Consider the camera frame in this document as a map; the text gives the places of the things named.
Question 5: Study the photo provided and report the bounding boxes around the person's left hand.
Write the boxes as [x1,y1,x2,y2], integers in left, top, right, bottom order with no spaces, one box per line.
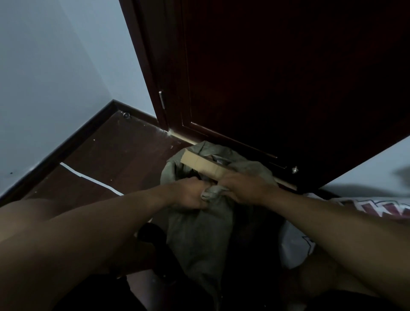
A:
[170,177,212,211]

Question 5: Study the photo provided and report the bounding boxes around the person's right hand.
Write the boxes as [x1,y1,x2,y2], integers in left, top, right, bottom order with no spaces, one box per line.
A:
[217,171,281,207]

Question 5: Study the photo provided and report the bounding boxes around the cardboard boxes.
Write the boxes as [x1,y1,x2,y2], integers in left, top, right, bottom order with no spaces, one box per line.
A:
[180,150,233,181]

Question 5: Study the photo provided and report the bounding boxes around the green woven sack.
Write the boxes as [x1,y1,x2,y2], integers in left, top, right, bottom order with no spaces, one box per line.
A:
[160,141,286,302]

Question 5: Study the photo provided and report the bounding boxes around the white bag with red print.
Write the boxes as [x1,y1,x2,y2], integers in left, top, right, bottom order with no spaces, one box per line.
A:
[278,192,410,270]

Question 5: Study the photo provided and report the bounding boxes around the person's right forearm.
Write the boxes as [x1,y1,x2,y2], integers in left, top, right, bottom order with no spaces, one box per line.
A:
[262,187,410,310]

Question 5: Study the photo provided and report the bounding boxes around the person's left forearm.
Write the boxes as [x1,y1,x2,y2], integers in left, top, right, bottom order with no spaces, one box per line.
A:
[0,185,180,311]

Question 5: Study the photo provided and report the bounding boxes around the person's right leg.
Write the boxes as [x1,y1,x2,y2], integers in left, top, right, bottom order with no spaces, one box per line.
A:
[281,249,378,299]

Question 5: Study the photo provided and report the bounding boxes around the person's leg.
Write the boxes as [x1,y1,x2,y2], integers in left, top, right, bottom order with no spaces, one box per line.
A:
[281,249,378,299]
[0,198,161,279]

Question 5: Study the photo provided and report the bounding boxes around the person's left leg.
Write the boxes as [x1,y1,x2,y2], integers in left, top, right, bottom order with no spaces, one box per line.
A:
[0,198,161,279]

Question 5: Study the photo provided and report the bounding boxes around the white floor strip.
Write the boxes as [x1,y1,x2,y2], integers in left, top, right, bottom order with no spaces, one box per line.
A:
[60,162,154,223]

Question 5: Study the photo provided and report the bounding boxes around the black shorts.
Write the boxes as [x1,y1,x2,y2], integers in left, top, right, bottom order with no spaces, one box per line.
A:
[54,275,148,311]

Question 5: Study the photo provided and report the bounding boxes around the dark brown wooden door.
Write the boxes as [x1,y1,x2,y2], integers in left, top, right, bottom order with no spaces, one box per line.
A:
[119,0,193,134]

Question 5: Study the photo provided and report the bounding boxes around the dark baseboard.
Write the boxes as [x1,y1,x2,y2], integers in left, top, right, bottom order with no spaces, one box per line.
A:
[0,99,159,205]

